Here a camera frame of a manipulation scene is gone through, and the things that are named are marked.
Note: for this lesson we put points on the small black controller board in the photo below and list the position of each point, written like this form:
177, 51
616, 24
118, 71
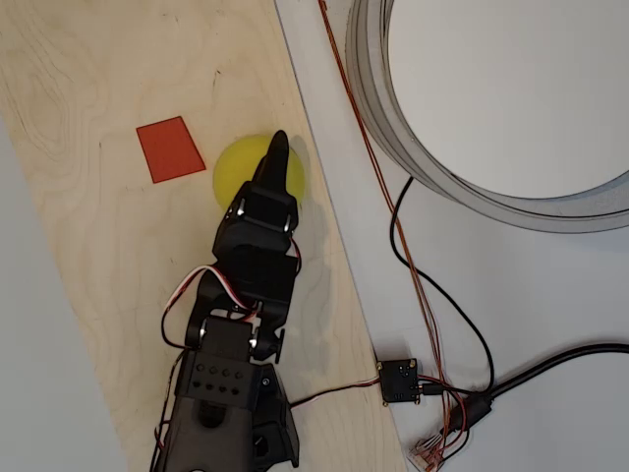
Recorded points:
398, 381

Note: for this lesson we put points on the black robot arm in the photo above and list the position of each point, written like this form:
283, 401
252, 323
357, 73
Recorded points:
216, 393

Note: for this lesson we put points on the red paper square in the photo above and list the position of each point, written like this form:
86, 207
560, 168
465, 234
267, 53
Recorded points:
169, 150

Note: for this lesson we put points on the yellow round sponge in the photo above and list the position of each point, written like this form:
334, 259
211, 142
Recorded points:
236, 167

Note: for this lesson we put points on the light plywood board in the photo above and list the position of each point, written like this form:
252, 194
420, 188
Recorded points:
196, 49

